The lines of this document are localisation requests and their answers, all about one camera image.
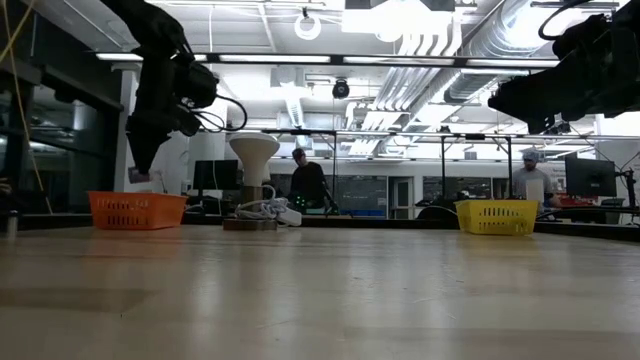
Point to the background black rig frame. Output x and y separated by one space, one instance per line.
443 170

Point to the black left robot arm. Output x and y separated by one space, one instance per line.
150 30

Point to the yellow plastic basket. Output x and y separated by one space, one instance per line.
495 220

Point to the person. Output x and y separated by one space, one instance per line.
307 182
532 172

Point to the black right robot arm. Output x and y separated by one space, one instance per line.
625 45

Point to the black overhead camera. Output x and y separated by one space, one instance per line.
341 90

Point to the black computer monitor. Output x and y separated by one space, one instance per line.
590 177
215 175

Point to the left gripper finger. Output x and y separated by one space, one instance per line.
147 147

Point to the white bulb table lamp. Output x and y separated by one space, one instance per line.
254 150

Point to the silver metal can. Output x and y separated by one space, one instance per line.
11 222

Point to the orange plastic basket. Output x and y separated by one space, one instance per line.
137 212

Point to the grey door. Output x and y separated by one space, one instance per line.
401 200

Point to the black beam with light bars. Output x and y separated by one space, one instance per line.
337 59

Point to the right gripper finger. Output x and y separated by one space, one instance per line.
532 87
515 109

